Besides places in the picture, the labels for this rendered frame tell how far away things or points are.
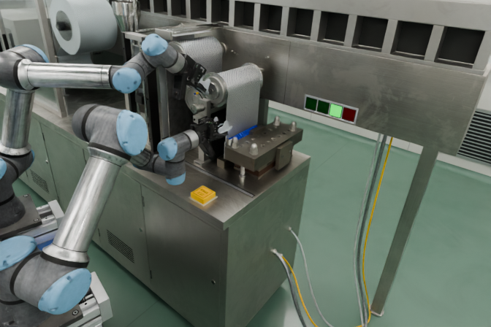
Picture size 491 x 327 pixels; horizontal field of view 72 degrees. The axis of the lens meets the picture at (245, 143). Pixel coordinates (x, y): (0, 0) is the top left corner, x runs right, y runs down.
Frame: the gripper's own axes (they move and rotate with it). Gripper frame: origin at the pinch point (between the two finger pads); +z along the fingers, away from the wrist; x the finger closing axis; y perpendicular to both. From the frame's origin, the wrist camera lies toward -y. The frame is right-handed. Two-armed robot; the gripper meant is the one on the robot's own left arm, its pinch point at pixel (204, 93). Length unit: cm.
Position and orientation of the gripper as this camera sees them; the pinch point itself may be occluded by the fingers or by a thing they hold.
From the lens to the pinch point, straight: 144.7
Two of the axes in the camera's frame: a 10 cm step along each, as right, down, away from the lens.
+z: 4.4, 3.1, 8.4
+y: 4.3, -9.0, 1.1
